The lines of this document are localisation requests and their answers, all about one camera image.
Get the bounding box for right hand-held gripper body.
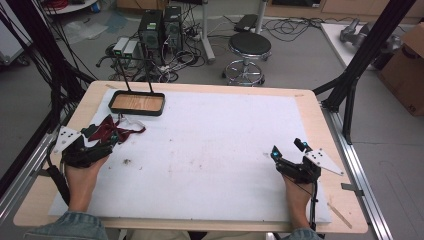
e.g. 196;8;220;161
275;148;345;185

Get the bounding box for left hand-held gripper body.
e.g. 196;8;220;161
52;125;114;169

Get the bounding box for dark red bow tie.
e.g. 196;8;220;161
87;113;147;144

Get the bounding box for person's right hand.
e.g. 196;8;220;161
282;173;315;217

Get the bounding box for person's left hand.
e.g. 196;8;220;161
64;154;110;203

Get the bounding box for black stand with wooden tray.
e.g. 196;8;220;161
95;54;166;117

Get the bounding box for thin wooden stick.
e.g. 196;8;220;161
326;202;353;230

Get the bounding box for white foam mat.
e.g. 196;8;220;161
48;89;333;224

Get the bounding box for small grey device box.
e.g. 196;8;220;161
123;39;139;60
112;36;130;58

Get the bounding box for white floor board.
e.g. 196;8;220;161
320;22;379;72

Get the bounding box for black round stool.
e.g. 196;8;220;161
221;32;273;87

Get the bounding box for black computer tower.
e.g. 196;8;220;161
137;9;165;53
163;5;184;52

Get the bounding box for brown cardboard box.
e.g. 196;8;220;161
377;23;424;117

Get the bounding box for round white table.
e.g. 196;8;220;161
42;0;98;16

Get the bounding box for grey machine part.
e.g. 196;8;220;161
339;18;403;55

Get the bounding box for flat black device on floor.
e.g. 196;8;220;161
233;13;259;34

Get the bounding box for grey table leg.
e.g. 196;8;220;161
199;0;216;65
254;0;268;35

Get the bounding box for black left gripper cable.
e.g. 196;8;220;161
45;146;72;207

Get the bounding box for small metal bracket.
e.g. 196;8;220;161
340;182;365;197

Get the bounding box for aluminium rail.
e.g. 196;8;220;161
320;101;395;240
0;131;59;223

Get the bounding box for black frame with cable bundle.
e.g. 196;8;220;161
0;0;98;135

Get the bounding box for tangle of floor cables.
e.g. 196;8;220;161
95;19;209;84

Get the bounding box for black metal frame post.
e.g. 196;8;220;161
312;0;418;145

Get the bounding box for black cables on floor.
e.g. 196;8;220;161
261;15;323;43

